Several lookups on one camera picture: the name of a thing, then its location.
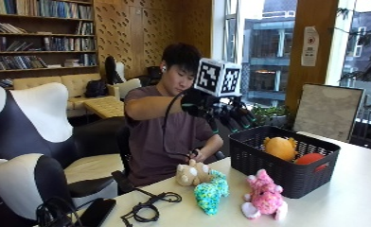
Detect green potted plant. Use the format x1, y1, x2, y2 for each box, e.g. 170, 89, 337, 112
249, 104, 292, 129

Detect white marker cube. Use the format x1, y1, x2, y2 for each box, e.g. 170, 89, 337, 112
193, 58, 242, 98

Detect orange plush toy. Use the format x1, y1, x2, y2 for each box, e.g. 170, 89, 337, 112
262, 136, 300, 163

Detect the person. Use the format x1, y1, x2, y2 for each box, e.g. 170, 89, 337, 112
122, 42, 225, 188

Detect beige plush toy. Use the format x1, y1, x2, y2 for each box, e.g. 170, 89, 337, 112
173, 158, 214, 187

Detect red ball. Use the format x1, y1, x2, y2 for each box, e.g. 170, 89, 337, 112
293, 152, 326, 166

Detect black plastic basket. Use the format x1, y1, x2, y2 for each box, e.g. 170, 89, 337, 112
228, 125, 341, 200

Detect grey framed board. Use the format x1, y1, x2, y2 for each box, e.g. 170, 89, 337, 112
292, 82, 366, 143

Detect teal spotted plush toy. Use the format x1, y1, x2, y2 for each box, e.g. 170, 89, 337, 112
193, 169, 230, 217

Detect pink plush toy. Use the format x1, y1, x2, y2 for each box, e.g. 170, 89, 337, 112
240, 168, 289, 221

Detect black seat of person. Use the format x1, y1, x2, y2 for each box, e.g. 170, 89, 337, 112
110, 123, 137, 194

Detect white paper notice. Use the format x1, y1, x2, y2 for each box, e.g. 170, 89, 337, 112
300, 26, 319, 67

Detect yellow tufted ottoman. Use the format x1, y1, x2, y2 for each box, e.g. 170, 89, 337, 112
81, 96, 126, 120

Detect black backpack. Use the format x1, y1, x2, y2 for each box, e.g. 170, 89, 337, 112
82, 79, 109, 99

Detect beige tufted sofa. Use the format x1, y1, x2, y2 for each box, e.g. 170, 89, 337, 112
12, 73, 142, 112

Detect wooden bookshelf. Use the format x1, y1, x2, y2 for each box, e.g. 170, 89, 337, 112
0, 0, 100, 90

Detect black smartphone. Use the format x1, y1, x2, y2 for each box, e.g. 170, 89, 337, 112
76, 198, 117, 227

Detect large black white armchair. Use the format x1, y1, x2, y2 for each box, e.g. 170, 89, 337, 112
0, 75, 126, 185

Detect rows of books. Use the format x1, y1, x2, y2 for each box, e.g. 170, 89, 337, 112
0, 0, 97, 89

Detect small black white armchair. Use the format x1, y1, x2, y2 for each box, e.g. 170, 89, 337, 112
0, 153, 120, 227

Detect black glove cable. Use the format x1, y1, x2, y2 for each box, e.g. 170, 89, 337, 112
161, 91, 200, 159

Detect black coiled cable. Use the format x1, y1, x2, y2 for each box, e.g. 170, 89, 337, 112
118, 187, 184, 227

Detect black cable bundle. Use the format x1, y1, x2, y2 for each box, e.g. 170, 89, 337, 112
34, 196, 84, 227

